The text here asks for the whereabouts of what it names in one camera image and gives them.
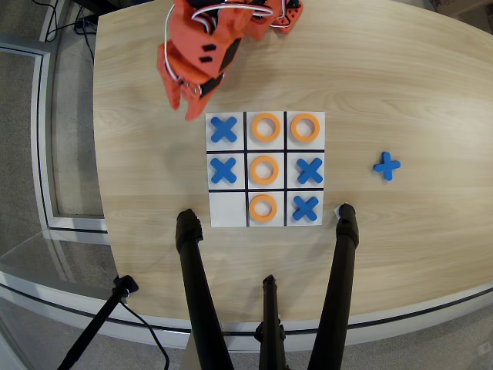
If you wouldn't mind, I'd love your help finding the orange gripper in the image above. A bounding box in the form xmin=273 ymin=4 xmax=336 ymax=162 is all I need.
xmin=156 ymin=15 xmax=244 ymax=123

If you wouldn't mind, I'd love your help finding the orange foam ring piece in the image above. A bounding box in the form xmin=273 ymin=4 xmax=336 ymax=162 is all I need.
xmin=290 ymin=113 xmax=321 ymax=142
xmin=250 ymin=113 xmax=283 ymax=142
xmin=248 ymin=193 xmax=278 ymax=223
xmin=249 ymin=154 xmax=280 ymax=184

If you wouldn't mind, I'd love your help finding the blue foam cross piece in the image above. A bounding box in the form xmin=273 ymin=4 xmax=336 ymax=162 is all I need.
xmin=296 ymin=156 xmax=324 ymax=185
xmin=210 ymin=116 xmax=239 ymax=143
xmin=291 ymin=195 xmax=320 ymax=223
xmin=372 ymin=150 xmax=401 ymax=182
xmin=210 ymin=156 xmax=238 ymax=185

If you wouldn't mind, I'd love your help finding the white tic-tac-toe board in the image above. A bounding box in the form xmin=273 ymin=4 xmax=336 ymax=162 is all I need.
xmin=205 ymin=111 xmax=327 ymax=227

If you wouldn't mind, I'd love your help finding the short black tripod leg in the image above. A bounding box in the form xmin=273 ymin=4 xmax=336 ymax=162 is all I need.
xmin=253 ymin=274 xmax=288 ymax=370

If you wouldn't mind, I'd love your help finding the thin black stand pole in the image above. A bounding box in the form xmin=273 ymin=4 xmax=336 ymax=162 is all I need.
xmin=56 ymin=274 xmax=139 ymax=370

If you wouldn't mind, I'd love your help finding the black cable on floor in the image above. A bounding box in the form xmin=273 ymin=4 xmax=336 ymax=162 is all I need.
xmin=119 ymin=298 xmax=170 ymax=370
xmin=38 ymin=0 xmax=97 ymax=65

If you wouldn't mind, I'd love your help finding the grey metal floor frame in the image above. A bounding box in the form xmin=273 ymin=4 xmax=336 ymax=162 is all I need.
xmin=0 ymin=42 xmax=109 ymax=234

